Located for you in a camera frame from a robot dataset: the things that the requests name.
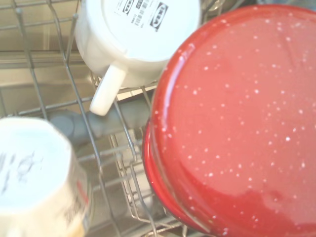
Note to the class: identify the red speckled enamel mug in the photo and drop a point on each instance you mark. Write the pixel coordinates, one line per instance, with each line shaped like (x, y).
(234, 123)

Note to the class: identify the white IKEA mug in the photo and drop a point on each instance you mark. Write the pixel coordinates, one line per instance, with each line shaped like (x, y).
(128, 37)

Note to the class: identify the cream printed mug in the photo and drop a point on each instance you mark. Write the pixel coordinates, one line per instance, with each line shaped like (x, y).
(34, 177)

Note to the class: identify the built-in dishwasher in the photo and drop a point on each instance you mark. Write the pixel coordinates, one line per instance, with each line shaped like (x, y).
(17, 74)

